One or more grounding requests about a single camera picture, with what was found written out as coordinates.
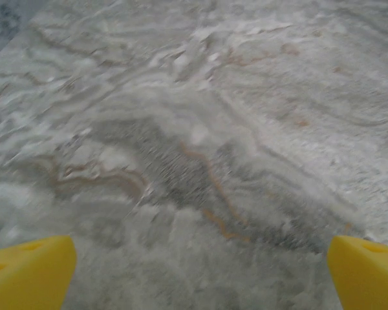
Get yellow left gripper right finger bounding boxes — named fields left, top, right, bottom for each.
left=329, top=234, right=388, bottom=310

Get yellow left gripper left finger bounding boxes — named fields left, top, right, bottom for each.
left=0, top=234, right=78, bottom=310

